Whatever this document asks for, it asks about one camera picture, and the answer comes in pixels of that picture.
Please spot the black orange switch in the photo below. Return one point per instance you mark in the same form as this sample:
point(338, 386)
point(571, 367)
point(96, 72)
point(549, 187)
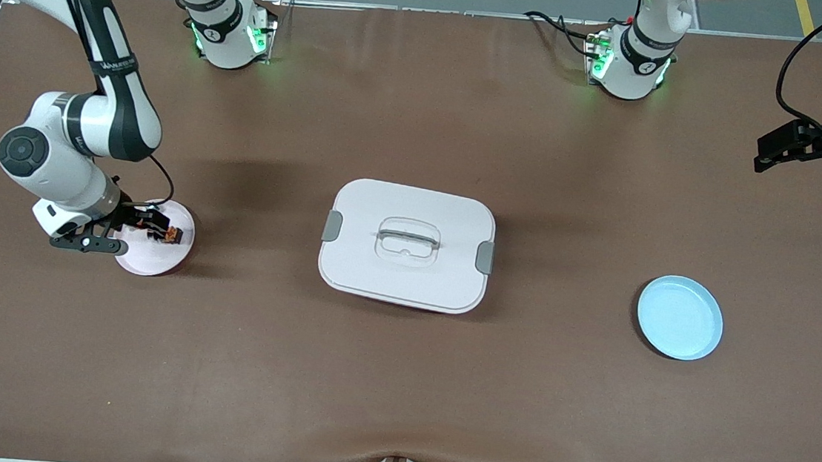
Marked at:
point(172, 235)

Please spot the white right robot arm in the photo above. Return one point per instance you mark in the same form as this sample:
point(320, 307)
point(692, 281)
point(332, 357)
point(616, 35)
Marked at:
point(123, 124)

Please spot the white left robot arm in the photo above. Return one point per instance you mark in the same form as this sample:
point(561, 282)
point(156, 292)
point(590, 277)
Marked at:
point(630, 64)

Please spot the white lidded lunch box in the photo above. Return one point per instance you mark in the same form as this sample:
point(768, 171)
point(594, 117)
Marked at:
point(406, 283)

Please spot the pink round plate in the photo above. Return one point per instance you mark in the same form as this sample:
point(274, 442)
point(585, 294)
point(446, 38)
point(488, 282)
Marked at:
point(155, 261)

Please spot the yellow floor tape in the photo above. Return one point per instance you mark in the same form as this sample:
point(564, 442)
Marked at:
point(804, 16)

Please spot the light blue round plate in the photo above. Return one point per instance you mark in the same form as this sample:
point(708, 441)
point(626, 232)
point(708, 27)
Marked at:
point(679, 318)

